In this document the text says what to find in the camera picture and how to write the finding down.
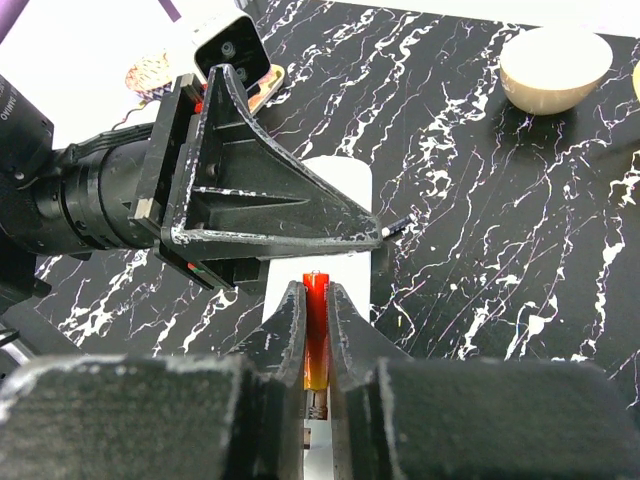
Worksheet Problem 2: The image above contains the grey black AAA battery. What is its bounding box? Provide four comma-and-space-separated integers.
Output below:
381, 213, 416, 239

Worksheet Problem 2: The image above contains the orange red AAA battery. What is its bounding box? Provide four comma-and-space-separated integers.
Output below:
303, 271, 330, 391

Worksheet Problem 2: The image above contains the white remote control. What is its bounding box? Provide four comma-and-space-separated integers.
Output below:
262, 155, 374, 480

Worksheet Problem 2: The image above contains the cream ceramic bowl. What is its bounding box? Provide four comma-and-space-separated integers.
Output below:
499, 27, 613, 115

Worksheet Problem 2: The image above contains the yellow mug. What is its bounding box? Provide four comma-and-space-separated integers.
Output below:
632, 62, 640, 101

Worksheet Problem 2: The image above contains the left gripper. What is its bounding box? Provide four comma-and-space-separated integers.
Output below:
132, 64, 382, 293

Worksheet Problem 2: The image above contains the floral rectangular tray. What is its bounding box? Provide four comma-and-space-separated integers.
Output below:
248, 64, 285, 115

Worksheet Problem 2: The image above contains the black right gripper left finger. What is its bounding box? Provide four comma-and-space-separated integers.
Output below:
1, 282, 306, 479

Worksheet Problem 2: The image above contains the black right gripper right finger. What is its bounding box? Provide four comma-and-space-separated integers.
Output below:
327, 283, 639, 479

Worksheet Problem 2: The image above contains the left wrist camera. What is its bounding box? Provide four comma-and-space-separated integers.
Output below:
191, 5, 271, 89

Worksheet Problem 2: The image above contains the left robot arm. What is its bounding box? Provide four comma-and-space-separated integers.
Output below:
1, 64, 382, 309

